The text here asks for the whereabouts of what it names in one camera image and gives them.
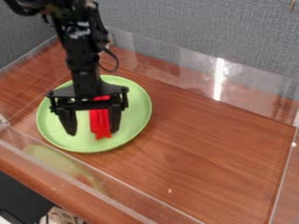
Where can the green round plate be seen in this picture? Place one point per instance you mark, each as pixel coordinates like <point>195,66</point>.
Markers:
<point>135,118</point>

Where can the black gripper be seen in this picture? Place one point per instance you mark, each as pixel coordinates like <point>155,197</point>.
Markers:
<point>65,101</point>

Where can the red toy carrot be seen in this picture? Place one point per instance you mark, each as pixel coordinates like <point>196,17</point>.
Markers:
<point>99,123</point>

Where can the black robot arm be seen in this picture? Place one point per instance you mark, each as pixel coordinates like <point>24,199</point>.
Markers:
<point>83,37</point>

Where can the clear acrylic enclosure wall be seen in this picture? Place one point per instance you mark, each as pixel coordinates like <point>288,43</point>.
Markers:
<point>215,160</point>

